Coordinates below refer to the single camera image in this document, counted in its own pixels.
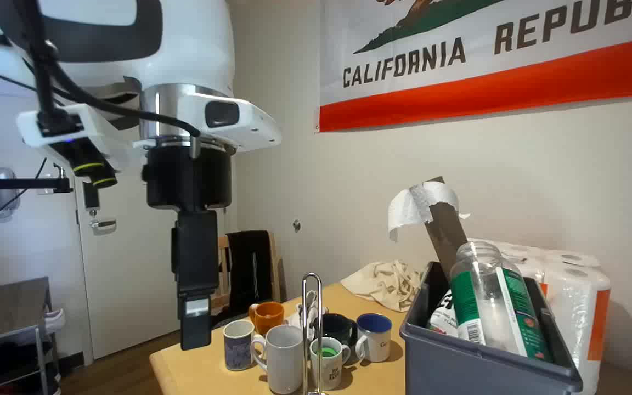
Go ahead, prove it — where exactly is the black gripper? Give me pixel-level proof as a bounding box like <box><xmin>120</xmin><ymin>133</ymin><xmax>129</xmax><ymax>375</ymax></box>
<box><xmin>142</xmin><ymin>143</ymin><xmax>236</xmax><ymax>354</ymax></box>

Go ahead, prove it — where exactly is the black flat panel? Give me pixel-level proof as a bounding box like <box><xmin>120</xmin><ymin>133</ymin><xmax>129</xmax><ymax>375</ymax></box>
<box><xmin>222</xmin><ymin>229</ymin><xmax>283</xmax><ymax>319</ymax></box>

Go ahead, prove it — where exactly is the white door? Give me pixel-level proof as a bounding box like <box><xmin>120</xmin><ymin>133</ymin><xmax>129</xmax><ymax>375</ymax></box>
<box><xmin>73</xmin><ymin>144</ymin><xmax>187</xmax><ymax>364</ymax></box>

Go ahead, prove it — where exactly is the orange mug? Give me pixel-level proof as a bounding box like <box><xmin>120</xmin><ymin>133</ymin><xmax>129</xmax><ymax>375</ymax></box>
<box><xmin>247</xmin><ymin>299</ymin><xmax>289</xmax><ymax>336</ymax></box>

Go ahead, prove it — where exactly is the white door label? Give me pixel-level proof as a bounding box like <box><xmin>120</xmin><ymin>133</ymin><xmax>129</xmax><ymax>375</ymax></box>
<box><xmin>91</xmin><ymin>217</ymin><xmax>120</xmax><ymax>237</ymax></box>

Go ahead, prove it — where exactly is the plain white mug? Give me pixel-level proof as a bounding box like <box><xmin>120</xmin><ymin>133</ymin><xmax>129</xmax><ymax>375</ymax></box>
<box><xmin>253</xmin><ymin>322</ymin><xmax>305</xmax><ymax>395</ymax></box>

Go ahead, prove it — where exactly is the dark mug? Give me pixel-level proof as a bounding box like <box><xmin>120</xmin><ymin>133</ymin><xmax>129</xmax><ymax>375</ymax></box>
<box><xmin>321</xmin><ymin>312</ymin><xmax>360</xmax><ymax>346</ymax></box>

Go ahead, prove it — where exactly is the white mug with green interior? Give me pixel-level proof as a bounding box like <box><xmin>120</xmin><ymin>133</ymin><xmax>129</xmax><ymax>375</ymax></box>
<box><xmin>307</xmin><ymin>336</ymin><xmax>353</xmax><ymax>392</ymax></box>

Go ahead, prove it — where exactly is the black horizontal rod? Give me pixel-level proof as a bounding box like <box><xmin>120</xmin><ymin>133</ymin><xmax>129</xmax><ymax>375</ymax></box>
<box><xmin>0</xmin><ymin>176</ymin><xmax>76</xmax><ymax>195</ymax></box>

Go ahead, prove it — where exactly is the beige printed cloth bag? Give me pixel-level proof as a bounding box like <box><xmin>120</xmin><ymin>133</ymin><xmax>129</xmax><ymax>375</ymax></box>
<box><xmin>340</xmin><ymin>258</ymin><xmax>431</xmax><ymax>314</ymax></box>

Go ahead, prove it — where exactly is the white mug with blue interior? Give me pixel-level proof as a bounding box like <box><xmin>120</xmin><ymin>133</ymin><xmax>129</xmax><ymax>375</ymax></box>
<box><xmin>353</xmin><ymin>312</ymin><xmax>395</xmax><ymax>366</ymax></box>

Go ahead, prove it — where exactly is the grey metal table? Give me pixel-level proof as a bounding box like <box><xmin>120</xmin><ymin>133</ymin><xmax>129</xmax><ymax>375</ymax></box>
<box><xmin>0</xmin><ymin>275</ymin><xmax>67</xmax><ymax>395</ymax></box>

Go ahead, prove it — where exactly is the cardboard tube with white paper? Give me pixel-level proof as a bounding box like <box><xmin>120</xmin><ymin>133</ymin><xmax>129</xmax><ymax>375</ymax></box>
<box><xmin>386</xmin><ymin>173</ymin><xmax>474</xmax><ymax>280</ymax></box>

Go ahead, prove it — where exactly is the clear bottle with green label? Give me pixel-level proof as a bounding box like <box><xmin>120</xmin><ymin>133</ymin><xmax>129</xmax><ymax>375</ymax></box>
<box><xmin>447</xmin><ymin>239</ymin><xmax>554</xmax><ymax>361</ymax></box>

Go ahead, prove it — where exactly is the dark grey plastic bin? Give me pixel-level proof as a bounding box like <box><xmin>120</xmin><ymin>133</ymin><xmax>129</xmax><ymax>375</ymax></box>
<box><xmin>400</xmin><ymin>260</ymin><xmax>587</xmax><ymax>395</ymax></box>

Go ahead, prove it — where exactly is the California Republic flag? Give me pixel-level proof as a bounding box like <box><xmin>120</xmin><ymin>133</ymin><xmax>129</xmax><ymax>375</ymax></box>
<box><xmin>318</xmin><ymin>0</ymin><xmax>632</xmax><ymax>133</ymax></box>

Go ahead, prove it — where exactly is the paper towel roll pack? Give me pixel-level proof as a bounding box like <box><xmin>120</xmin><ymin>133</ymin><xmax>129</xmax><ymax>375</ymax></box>
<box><xmin>489</xmin><ymin>239</ymin><xmax>616</xmax><ymax>395</ymax></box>

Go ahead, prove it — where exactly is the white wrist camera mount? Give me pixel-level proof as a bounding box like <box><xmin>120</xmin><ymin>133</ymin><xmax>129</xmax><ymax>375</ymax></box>
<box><xmin>16</xmin><ymin>81</ymin><xmax>283</xmax><ymax>178</ymax></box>

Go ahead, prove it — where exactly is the black cable with yellow bands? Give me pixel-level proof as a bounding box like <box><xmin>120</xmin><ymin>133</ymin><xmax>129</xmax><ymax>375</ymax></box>
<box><xmin>49</xmin><ymin>139</ymin><xmax>121</xmax><ymax>212</ymax></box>

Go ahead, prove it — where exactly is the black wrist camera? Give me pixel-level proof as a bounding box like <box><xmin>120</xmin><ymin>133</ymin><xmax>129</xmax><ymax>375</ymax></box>
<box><xmin>203</xmin><ymin>99</ymin><xmax>242</xmax><ymax>131</ymax></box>

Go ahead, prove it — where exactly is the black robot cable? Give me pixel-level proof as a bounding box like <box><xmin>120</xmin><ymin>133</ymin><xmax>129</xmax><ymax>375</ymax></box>
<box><xmin>0</xmin><ymin>0</ymin><xmax>204</xmax><ymax>140</ymax></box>

